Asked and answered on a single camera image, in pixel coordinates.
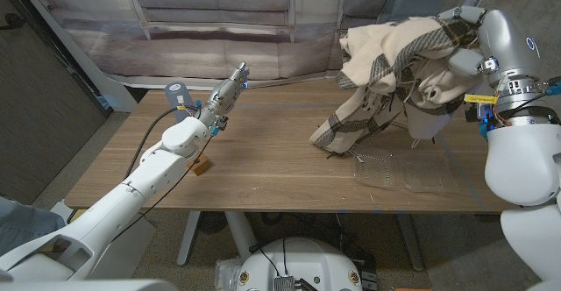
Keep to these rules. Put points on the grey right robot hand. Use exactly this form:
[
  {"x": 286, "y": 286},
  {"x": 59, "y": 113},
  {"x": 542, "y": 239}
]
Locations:
[{"x": 504, "y": 50}]

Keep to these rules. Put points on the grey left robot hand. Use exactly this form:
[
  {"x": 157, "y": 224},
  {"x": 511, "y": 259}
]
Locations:
[{"x": 224, "y": 96}]

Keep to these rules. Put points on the cream plaid fringed scarf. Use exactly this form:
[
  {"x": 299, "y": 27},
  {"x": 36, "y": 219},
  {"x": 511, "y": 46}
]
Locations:
[{"x": 394, "y": 63}]

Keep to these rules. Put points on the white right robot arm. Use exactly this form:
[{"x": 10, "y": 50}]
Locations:
[{"x": 526, "y": 177}]

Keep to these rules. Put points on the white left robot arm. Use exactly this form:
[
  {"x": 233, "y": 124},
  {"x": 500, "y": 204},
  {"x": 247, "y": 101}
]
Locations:
[{"x": 118, "y": 207}]

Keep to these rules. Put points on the grey cylindrical cup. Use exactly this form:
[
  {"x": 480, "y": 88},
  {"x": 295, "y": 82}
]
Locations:
[{"x": 177, "y": 100}]

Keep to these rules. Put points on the small wooden block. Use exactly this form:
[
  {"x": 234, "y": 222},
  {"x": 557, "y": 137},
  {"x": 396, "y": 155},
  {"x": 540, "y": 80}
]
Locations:
[{"x": 200, "y": 165}]

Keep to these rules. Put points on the clear plastic clamshell container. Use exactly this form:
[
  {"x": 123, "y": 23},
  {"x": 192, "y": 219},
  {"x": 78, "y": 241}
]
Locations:
[{"x": 394, "y": 170}]

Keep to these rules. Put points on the printed sofa room backdrop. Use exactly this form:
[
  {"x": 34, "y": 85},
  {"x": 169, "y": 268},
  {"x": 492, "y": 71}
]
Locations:
[{"x": 175, "y": 50}]

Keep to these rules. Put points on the white table leg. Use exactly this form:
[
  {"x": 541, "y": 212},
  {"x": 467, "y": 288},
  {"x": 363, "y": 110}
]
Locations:
[
  {"x": 240, "y": 234},
  {"x": 187, "y": 243}
]

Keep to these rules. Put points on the clear plastic packaging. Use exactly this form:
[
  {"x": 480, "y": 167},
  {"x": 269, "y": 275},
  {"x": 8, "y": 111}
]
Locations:
[{"x": 225, "y": 273}]

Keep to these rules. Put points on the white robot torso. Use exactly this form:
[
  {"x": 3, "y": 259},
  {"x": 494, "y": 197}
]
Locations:
[{"x": 298, "y": 264}]

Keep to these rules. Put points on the yellow floor object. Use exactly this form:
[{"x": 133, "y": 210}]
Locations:
[{"x": 74, "y": 214}]

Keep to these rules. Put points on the grey table leg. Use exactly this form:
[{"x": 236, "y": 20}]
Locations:
[{"x": 411, "y": 243}]

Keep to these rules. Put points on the person in blue jeans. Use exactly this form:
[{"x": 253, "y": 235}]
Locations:
[{"x": 24, "y": 223}]

